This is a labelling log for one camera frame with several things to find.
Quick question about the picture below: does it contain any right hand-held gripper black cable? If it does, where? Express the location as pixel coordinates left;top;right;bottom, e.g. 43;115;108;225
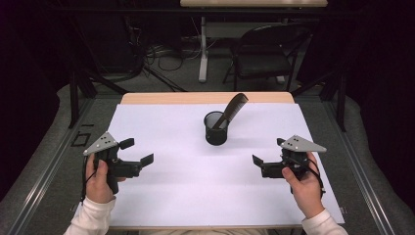
293;160;327;196

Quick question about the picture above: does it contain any light wooden table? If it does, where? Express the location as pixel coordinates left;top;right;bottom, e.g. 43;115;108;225
120;91;296;106

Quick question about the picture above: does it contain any white-legged desk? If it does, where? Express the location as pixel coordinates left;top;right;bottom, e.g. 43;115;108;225
179;0;329;83

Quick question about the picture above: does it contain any black mesh pen cup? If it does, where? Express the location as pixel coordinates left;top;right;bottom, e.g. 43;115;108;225
203;111;231;147

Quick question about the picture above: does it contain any black comb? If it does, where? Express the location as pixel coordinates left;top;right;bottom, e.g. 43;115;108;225
212;92;250;130

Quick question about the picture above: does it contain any black metal frame stand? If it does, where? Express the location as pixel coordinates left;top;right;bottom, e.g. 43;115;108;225
67;16;130;130
291;70;347;133

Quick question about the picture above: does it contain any black folding chair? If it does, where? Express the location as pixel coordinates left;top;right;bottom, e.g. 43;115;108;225
222;23;312;92

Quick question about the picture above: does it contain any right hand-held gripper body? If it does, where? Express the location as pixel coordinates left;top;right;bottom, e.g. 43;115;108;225
260;134;328;181

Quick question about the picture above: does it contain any left hand-held gripper black cable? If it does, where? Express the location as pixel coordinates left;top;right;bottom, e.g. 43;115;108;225
79;156;99;205

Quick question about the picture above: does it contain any tangle of floor cables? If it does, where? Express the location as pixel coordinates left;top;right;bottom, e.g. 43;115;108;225
143;38;204;72

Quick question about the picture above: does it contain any white table board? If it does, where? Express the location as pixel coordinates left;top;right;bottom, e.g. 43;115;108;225
70;103;346;228

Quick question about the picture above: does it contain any metal floor rail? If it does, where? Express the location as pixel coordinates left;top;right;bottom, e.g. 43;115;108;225
321;101;397;235
4;97;96;235

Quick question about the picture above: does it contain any person's right hand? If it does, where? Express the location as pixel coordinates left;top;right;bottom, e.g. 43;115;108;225
281;151;326;219

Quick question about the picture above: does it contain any hand-held gripper black cable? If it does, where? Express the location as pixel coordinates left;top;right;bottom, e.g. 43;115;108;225
79;156;99;205
293;160;327;196

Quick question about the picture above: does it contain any person's left hand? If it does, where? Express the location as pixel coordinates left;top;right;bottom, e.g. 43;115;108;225
85;153;126;205

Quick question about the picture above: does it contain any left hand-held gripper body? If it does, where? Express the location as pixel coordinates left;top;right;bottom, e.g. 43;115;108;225
82;131;145;196

